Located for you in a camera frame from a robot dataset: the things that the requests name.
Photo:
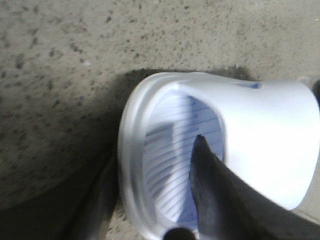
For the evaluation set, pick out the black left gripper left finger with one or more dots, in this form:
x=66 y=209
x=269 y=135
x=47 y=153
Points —
x=179 y=233

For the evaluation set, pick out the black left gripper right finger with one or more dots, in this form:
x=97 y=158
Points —
x=228 y=209

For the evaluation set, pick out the light blue slipper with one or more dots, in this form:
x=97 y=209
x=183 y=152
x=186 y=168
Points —
x=266 y=132

